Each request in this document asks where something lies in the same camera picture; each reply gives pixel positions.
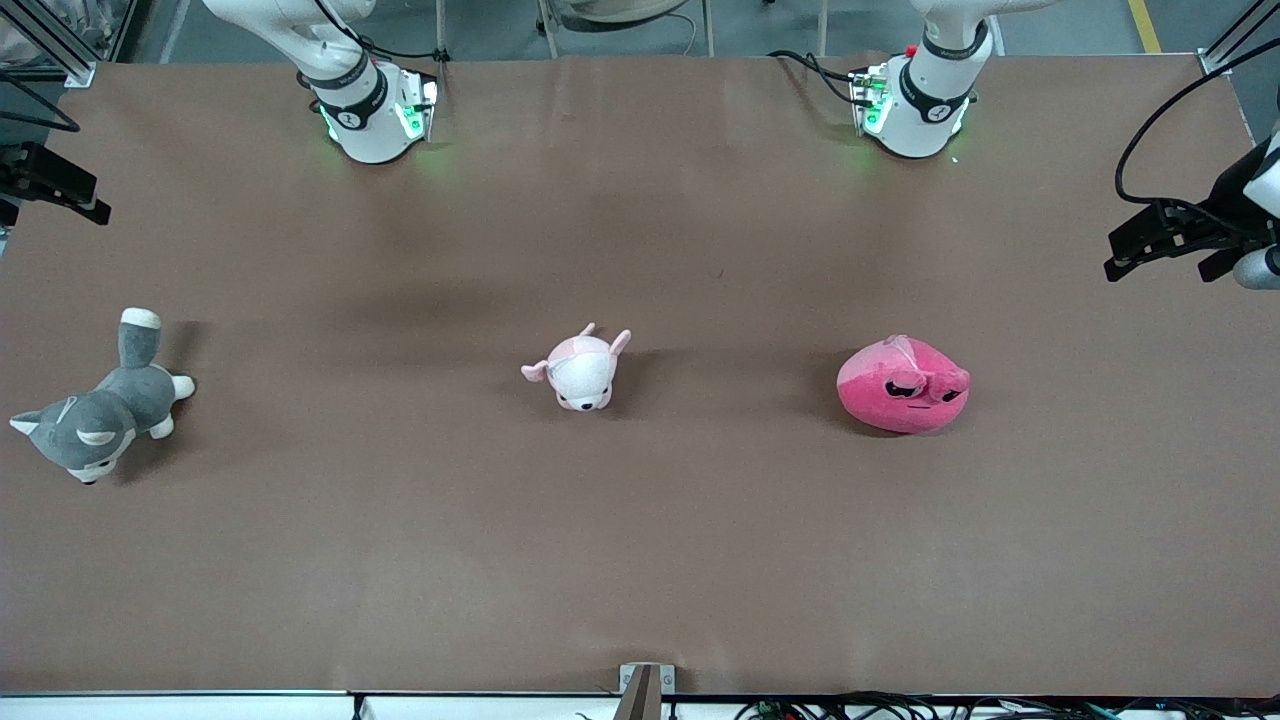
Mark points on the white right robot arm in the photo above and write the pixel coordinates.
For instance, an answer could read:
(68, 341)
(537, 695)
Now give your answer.
(370, 130)

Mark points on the grey white husky plush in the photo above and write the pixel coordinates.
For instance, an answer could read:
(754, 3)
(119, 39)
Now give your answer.
(110, 410)

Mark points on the white round metal stand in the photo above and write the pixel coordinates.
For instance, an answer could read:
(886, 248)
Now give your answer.
(620, 10)

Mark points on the aluminium frame post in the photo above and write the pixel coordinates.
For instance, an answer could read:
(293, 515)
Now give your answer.
(78, 72)
(1215, 62)

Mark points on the light pink pig plush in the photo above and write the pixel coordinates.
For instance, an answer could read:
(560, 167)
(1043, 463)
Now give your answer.
(580, 375)

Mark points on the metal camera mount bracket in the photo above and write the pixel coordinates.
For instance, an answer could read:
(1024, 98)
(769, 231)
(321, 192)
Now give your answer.
(645, 695)

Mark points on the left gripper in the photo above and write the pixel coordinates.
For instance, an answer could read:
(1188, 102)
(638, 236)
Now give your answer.
(1226, 196)

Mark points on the white table edge rail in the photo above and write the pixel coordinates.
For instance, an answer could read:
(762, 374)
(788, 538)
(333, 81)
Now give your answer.
(200, 708)

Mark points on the hot pink blob plush toy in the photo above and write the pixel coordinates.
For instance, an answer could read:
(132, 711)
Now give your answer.
(890, 410)

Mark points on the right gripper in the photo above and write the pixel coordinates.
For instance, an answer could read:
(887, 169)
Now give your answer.
(22, 167)

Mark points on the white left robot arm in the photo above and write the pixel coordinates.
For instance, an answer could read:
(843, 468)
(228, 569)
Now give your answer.
(925, 120)

